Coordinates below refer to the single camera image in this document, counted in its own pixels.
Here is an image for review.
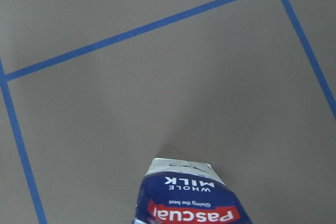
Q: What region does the blue white milk carton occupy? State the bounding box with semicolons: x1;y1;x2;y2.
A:
132;158;252;223

